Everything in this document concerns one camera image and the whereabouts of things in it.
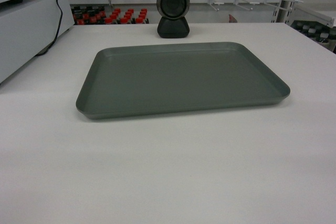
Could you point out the grey metal serving tray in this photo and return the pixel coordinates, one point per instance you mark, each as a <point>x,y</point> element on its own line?
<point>159,79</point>

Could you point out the white checkout counter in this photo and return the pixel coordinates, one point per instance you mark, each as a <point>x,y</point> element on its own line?
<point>255,165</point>

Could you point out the black barcode scanner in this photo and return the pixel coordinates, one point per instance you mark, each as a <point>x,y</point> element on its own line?
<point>173,23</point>

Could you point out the white cash register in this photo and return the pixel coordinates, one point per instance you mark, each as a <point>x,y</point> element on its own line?
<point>29,28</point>

